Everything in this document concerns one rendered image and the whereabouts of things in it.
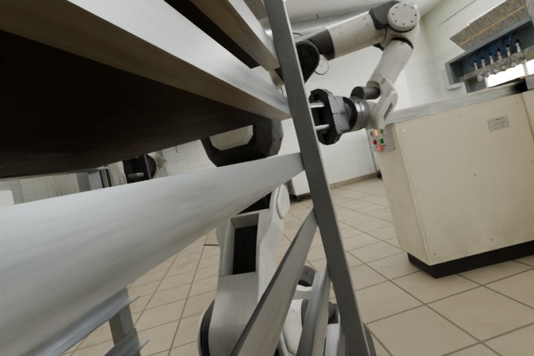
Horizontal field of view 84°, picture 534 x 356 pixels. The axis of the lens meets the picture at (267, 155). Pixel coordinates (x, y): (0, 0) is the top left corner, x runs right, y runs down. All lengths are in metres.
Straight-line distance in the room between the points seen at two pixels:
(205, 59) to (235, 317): 0.55
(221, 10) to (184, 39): 0.14
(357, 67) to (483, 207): 4.93
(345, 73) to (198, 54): 6.16
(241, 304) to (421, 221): 1.25
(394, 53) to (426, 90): 6.22
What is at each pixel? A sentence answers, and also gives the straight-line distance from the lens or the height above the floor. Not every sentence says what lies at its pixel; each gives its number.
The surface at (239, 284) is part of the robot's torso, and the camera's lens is 0.70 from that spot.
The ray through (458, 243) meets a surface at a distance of 1.86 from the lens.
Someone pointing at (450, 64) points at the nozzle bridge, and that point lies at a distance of 2.46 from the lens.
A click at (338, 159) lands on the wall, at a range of 5.98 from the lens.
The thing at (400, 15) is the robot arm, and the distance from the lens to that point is 0.90.
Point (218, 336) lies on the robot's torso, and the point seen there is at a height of 0.49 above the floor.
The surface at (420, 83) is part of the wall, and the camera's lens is 7.06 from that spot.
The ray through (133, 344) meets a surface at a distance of 0.75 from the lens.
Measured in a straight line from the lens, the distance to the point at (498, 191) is 1.94.
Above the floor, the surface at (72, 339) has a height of 0.59.
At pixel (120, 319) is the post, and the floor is 0.56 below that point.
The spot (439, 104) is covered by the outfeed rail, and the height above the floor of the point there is 0.88.
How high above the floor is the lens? 0.79
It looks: 1 degrees up
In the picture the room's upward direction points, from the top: 13 degrees counter-clockwise
